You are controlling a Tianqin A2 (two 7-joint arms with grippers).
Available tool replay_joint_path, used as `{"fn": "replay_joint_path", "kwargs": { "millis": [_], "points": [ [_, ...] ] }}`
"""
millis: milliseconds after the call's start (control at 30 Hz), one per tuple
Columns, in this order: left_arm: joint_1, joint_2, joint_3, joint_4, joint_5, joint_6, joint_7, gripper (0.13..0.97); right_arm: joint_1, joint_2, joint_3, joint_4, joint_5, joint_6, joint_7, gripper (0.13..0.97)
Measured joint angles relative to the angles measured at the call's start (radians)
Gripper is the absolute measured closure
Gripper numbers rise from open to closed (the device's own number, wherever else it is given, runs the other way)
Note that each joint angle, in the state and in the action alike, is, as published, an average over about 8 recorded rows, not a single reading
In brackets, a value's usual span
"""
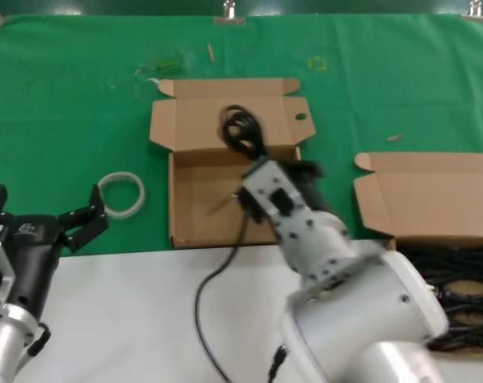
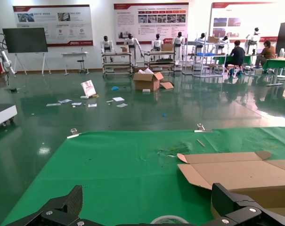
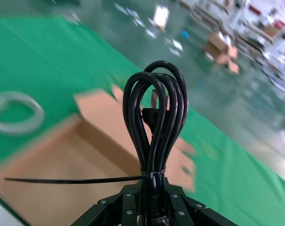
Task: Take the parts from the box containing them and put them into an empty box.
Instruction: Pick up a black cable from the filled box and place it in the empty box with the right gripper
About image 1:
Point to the transparent tape roll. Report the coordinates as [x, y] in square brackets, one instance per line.
[121, 174]

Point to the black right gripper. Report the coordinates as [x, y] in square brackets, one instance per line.
[309, 179]

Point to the short wooden piece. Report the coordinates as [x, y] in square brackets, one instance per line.
[394, 138]

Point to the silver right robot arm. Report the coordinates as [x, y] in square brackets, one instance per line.
[357, 311]

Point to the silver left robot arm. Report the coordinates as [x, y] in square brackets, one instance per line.
[3, 343]

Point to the green table cloth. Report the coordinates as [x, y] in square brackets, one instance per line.
[65, 119]

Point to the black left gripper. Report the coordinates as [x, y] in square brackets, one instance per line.
[33, 255]

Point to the open cardboard box with hole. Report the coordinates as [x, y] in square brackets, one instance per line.
[201, 207]

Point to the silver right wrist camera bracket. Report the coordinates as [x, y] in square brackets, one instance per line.
[265, 179]

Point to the clear plastic wrapper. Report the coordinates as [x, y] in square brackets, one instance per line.
[165, 65]

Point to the thin wooden stick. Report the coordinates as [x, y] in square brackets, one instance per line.
[211, 52]

